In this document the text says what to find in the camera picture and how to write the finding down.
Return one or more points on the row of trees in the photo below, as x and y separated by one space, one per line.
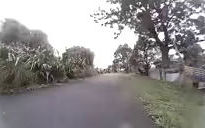
136 56
23 31

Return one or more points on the grey asphalt road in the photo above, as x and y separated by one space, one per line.
73 103

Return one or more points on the large dark tree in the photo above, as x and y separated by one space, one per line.
163 30

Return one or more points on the green leafy bushes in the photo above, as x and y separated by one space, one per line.
26 65

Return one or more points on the wooden fence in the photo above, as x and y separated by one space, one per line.
198 74

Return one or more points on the pale wall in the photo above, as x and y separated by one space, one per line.
163 75

